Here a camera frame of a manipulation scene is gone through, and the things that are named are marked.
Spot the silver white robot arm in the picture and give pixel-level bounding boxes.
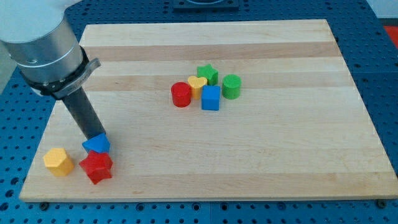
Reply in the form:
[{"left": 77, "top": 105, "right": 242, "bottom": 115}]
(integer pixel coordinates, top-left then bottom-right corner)
[{"left": 1, "top": 0, "right": 101, "bottom": 100}]

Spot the blue triangle block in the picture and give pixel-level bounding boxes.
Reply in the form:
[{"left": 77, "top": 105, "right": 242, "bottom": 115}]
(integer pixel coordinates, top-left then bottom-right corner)
[{"left": 81, "top": 133, "right": 111, "bottom": 153}]

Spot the blue cube block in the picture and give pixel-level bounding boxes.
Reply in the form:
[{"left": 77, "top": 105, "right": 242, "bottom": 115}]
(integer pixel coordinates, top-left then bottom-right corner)
[{"left": 201, "top": 85, "right": 220, "bottom": 111}]

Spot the red cylinder block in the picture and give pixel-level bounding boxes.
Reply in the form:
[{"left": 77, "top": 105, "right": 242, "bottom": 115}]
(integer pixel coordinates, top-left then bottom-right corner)
[{"left": 170, "top": 82, "right": 192, "bottom": 108}]

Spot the yellow heart block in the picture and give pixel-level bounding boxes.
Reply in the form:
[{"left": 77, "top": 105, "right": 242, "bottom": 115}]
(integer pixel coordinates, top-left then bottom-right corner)
[{"left": 187, "top": 76, "right": 208, "bottom": 100}]

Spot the green star block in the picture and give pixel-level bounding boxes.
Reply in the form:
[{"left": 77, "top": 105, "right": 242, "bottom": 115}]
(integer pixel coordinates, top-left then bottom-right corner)
[{"left": 197, "top": 64, "right": 219, "bottom": 86}]

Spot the green cylinder block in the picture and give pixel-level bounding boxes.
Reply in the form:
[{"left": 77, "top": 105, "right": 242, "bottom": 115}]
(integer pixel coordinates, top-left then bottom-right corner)
[{"left": 222, "top": 74, "right": 242, "bottom": 100}]

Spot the wooden board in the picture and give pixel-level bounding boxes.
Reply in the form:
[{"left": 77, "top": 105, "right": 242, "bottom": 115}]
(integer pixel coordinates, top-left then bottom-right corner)
[{"left": 20, "top": 19, "right": 397, "bottom": 202}]

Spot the red star block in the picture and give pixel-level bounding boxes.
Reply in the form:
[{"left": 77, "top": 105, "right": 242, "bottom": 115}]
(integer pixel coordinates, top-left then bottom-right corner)
[{"left": 79, "top": 151, "right": 113, "bottom": 185}]

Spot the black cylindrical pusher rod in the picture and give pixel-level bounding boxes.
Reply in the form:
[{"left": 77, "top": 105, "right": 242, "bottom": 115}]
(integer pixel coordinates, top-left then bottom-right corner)
[{"left": 62, "top": 87, "right": 106, "bottom": 139}]

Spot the yellow hexagon block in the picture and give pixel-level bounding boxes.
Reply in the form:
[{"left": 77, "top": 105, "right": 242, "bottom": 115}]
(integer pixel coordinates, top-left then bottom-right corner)
[{"left": 43, "top": 148, "right": 75, "bottom": 177}]

